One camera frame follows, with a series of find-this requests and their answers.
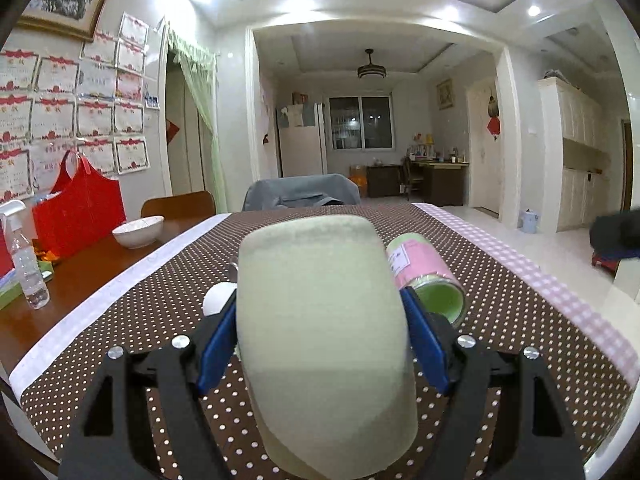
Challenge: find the cream paper cup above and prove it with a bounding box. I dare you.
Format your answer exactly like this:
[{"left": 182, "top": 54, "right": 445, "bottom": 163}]
[{"left": 236, "top": 215, "right": 418, "bottom": 479}]

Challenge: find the white paper cup green inside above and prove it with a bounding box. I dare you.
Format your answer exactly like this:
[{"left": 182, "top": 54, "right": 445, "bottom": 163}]
[{"left": 202, "top": 282, "right": 238, "bottom": 316}]

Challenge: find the brown polka dot tablecloth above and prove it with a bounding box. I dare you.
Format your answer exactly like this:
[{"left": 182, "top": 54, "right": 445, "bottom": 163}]
[{"left": 10, "top": 204, "right": 639, "bottom": 479}]

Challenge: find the dark wooden desk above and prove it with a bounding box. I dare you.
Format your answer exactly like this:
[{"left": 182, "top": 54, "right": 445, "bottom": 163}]
[{"left": 404, "top": 157, "right": 469, "bottom": 206}]

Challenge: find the pink green labelled can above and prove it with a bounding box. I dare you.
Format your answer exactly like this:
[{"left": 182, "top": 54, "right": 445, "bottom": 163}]
[{"left": 386, "top": 233, "right": 466, "bottom": 327}]

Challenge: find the clear spray bottle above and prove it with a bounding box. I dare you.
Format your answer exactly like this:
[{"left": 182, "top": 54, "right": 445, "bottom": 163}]
[{"left": 1, "top": 200, "right": 50, "bottom": 310}]

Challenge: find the white ceramic bowl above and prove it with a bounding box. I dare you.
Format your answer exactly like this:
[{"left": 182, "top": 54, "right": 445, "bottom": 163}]
[{"left": 112, "top": 216, "right": 165, "bottom": 249}]

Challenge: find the red felt bag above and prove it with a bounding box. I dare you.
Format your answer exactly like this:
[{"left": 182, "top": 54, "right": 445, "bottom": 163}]
[{"left": 32, "top": 151, "right": 126, "bottom": 259}]

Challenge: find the brown wooden chair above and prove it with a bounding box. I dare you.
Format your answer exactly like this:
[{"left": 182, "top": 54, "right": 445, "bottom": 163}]
[{"left": 140, "top": 191, "right": 216, "bottom": 220}]

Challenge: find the orange cardboard box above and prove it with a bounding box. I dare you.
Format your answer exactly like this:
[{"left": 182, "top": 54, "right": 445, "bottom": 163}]
[{"left": 348, "top": 165, "right": 368, "bottom": 197}]

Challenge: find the window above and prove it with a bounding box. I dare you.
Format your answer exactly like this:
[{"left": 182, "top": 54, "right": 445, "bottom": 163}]
[{"left": 329, "top": 96, "right": 395, "bottom": 151}]

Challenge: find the grey covered chair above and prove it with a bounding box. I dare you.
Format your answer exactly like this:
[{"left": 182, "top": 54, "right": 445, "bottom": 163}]
[{"left": 242, "top": 174, "right": 361, "bottom": 211}]

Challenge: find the ceiling fan lamp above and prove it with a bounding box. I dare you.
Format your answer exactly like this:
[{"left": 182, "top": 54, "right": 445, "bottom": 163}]
[{"left": 357, "top": 48, "right": 387, "bottom": 79}]

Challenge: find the white refrigerator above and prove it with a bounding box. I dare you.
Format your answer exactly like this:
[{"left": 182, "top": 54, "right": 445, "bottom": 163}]
[{"left": 278, "top": 103, "right": 328, "bottom": 178}]

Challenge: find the green lace door curtain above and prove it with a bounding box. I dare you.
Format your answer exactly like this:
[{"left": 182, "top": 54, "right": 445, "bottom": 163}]
[{"left": 166, "top": 24, "right": 229, "bottom": 212}]

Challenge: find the framed blossom painting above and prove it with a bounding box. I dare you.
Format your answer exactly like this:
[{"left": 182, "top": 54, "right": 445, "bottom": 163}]
[{"left": 17, "top": 0, "right": 105, "bottom": 41}]

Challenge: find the cream wall cabinet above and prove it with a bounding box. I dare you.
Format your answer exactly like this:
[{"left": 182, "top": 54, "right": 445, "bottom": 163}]
[{"left": 538, "top": 77, "right": 611, "bottom": 233}]

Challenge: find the small framed wall picture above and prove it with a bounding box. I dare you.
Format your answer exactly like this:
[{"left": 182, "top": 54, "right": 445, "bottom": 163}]
[{"left": 436, "top": 78, "right": 454, "bottom": 110}]

